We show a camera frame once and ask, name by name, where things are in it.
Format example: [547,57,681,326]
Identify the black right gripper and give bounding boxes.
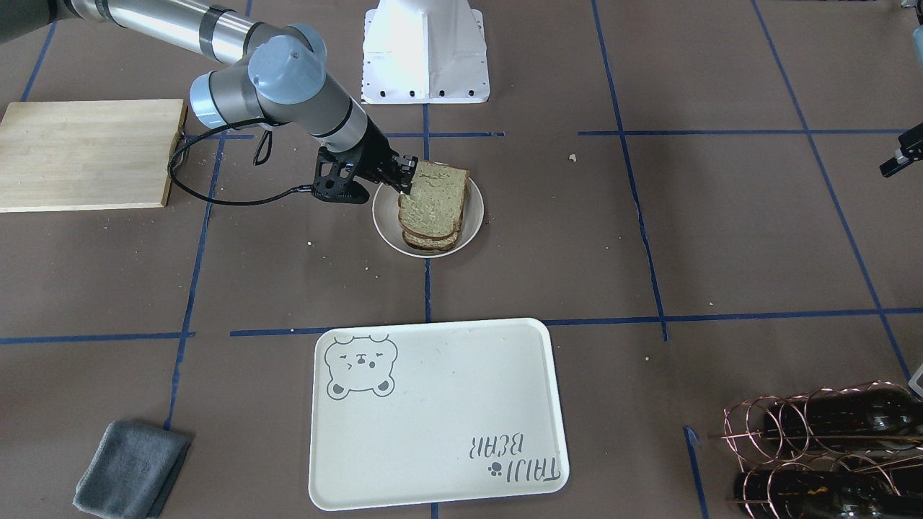
[348,119,419,195]

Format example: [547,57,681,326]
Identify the white round plate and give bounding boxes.
[371,179,485,259]

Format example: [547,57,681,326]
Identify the bread slice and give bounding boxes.
[398,161,470,239]
[398,184,466,251]

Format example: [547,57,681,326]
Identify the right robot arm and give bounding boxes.
[2,1,418,204]

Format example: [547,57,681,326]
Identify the white bear tray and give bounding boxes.
[307,318,570,510]

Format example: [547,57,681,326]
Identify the dark wine bottle upper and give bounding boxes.
[764,386,922,453]

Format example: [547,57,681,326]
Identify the dark wine bottle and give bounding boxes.
[733,469,922,518]
[764,386,922,453]

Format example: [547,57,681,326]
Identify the wooden cutting board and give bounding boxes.
[1,99,187,213]

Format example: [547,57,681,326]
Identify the dark wine bottle lower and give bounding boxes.
[733,469,922,518]

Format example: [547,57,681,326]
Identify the grey folded cloth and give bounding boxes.
[72,420,192,518]

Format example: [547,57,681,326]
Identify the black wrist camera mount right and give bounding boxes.
[311,146,371,205]

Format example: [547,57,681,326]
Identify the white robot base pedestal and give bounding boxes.
[361,1,490,105]

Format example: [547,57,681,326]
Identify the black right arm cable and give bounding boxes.
[167,119,318,208]

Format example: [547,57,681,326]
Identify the copper wire bottle rack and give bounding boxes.
[719,381,921,518]

